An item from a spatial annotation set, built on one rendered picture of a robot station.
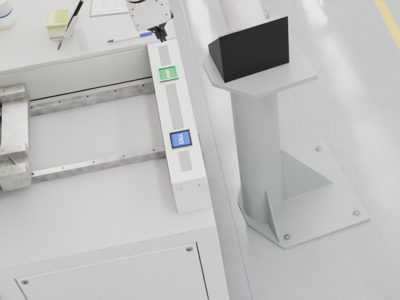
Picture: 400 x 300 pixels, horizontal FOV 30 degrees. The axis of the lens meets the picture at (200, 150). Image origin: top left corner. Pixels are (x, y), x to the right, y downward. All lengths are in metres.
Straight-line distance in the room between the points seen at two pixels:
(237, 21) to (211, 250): 0.69
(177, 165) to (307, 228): 1.10
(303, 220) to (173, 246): 1.02
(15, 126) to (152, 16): 0.57
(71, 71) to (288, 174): 0.99
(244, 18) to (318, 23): 1.53
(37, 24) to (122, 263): 0.85
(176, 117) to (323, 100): 1.43
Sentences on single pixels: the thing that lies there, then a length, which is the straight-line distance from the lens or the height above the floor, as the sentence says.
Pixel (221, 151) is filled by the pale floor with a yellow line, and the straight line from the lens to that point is 3.22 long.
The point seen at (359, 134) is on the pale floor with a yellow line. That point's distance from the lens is 3.27.
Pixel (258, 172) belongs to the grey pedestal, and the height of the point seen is 0.33.
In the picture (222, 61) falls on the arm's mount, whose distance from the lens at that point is 2.27.
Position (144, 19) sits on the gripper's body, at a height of 1.20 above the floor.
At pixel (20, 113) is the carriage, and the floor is 0.88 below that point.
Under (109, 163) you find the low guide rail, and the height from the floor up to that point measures 0.84.
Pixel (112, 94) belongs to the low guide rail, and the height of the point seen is 0.85.
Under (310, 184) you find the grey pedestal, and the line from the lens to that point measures 3.01.
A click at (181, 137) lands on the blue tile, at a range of 2.01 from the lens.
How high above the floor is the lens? 2.46
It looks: 49 degrees down
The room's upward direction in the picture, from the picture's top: 10 degrees counter-clockwise
